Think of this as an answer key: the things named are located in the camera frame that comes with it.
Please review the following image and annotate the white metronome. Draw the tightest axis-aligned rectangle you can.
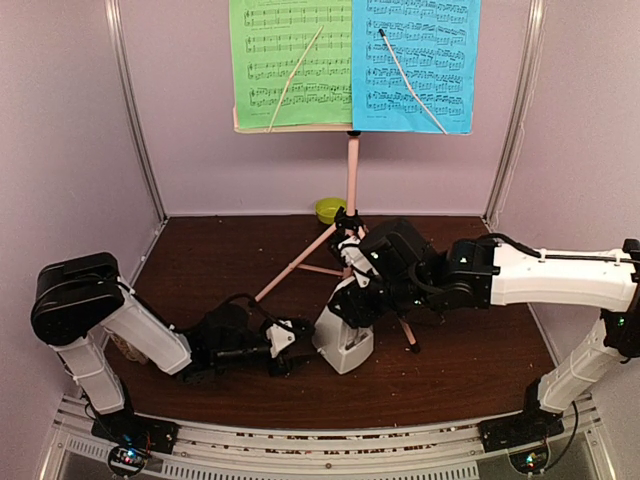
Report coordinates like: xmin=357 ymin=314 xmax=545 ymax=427
xmin=312 ymin=277 xmax=374 ymax=375

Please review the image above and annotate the aluminium front rail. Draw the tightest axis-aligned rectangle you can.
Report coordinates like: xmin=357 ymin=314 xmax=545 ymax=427
xmin=47 ymin=394 xmax=609 ymax=480

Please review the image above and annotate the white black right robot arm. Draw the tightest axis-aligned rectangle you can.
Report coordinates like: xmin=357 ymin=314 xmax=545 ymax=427
xmin=312 ymin=219 xmax=639 ymax=442

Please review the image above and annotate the yellow-green bowl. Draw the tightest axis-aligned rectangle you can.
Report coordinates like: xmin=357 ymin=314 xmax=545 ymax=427
xmin=314 ymin=197 xmax=347 ymax=225

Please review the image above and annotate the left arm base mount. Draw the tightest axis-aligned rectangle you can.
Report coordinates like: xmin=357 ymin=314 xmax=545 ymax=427
xmin=91 ymin=414 xmax=179 ymax=454

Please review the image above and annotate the pink music stand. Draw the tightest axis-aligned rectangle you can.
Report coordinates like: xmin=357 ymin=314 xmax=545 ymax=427
xmin=232 ymin=27 xmax=449 ymax=354

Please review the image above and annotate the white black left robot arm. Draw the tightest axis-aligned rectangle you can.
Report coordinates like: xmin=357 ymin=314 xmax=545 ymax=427
xmin=30 ymin=252 xmax=315 ymax=444

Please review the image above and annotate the green sheet music paper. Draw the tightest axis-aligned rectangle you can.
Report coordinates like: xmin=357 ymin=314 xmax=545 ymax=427
xmin=229 ymin=0 xmax=352 ymax=133

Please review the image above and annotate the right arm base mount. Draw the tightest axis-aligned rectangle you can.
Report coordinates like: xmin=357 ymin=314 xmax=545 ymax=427
xmin=478 ymin=412 xmax=564 ymax=453

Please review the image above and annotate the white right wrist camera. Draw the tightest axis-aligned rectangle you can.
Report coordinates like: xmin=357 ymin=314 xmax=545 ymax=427
xmin=329 ymin=233 xmax=380 ymax=292

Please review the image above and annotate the blue sheet music paper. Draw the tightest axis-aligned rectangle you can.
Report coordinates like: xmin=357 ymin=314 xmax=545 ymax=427
xmin=351 ymin=0 xmax=482 ymax=135

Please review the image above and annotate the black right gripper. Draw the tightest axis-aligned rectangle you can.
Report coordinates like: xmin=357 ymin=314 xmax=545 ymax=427
xmin=328 ymin=275 xmax=435 ymax=329

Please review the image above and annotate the patterned ceramic mug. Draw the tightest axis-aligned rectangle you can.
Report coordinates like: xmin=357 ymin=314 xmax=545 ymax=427
xmin=110 ymin=334 xmax=149 ymax=365

